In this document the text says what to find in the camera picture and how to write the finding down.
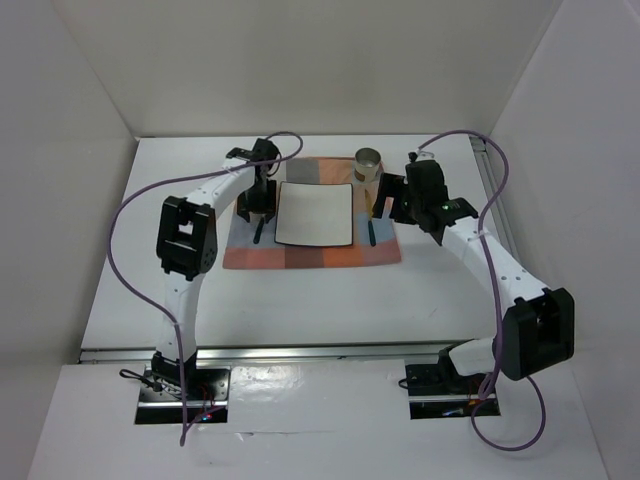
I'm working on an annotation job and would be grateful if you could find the gold knife green handle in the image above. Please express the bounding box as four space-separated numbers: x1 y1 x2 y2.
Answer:
364 189 377 247

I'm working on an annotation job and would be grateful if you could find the square white plate black rim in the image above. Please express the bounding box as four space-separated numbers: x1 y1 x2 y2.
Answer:
275 182 353 248

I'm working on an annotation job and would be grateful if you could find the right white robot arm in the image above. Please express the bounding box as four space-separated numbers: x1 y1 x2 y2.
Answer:
373 160 575 392

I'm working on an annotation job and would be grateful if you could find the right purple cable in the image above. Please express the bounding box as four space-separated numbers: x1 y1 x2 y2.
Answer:
414 129 546 453

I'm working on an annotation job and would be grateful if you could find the aluminium rail right side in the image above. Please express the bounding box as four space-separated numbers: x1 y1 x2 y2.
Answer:
470 134 549 346

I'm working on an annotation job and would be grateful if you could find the purple cable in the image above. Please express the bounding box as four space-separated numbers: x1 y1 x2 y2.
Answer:
414 129 546 453
107 131 305 447

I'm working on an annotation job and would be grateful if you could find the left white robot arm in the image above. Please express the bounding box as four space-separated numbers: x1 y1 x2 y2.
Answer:
151 138 281 399

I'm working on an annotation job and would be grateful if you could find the beige metal cup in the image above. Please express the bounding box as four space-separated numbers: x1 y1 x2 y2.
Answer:
353 147 381 183

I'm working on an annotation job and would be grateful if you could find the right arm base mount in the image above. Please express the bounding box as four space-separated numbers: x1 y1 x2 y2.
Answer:
398 364 500 420

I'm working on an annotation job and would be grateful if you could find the checkered orange blue cloth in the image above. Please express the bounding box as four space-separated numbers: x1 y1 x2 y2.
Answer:
222 157 401 270

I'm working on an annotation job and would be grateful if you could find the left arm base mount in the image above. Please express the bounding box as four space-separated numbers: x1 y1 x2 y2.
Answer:
119 363 232 425

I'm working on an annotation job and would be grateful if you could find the gold fork green handle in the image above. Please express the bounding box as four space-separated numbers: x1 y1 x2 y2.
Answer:
253 216 265 245

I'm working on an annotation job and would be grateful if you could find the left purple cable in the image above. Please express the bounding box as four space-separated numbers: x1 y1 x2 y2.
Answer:
107 131 305 447

